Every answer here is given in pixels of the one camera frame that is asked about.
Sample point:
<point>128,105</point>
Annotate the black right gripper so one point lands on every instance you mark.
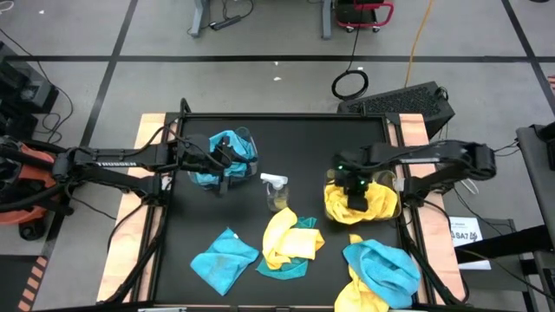
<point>351,173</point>

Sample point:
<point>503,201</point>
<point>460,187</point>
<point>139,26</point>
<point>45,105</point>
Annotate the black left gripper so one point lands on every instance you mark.
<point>197,154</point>

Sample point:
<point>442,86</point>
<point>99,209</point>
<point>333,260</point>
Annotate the teal microfiber towel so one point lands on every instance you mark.
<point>282,273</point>

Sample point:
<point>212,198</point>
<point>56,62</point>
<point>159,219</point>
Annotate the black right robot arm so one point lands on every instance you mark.
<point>433,154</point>

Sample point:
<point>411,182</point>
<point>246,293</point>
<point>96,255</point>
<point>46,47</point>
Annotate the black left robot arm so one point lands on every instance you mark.
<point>112,164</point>

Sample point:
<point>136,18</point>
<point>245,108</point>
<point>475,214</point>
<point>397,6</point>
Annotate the clear plastic basket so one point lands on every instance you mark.
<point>256,160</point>
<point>394,177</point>

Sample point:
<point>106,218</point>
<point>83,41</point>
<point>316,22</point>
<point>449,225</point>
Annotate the clear spray bottle white trigger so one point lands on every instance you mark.
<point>277,201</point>

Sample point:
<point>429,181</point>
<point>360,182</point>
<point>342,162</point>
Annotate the black table mat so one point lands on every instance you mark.
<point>295,143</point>

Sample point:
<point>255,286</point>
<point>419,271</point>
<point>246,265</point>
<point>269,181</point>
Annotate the black perforated computer case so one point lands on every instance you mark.
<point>399,104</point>

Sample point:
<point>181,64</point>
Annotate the white paper sign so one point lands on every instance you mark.
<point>466,225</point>

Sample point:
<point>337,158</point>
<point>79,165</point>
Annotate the black power strip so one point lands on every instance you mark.
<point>225,23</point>

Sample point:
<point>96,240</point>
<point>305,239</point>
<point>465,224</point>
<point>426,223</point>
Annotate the grey desk leg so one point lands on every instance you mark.
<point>326,19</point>
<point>200,17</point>

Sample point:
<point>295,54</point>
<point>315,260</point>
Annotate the black stand beam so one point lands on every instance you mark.
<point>511,242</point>

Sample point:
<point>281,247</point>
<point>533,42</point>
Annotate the grey side table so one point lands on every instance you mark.
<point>537,182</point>

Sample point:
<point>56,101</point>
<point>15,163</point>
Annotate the red wheeled cart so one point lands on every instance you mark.
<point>355,13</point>

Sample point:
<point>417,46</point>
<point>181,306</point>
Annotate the orange shop vacuum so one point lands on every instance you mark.
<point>30,216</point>

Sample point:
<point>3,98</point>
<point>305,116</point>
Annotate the black equipment box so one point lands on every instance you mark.
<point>26,93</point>

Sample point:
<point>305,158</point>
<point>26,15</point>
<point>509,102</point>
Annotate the black aluminium table frame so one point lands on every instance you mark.
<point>277,116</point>

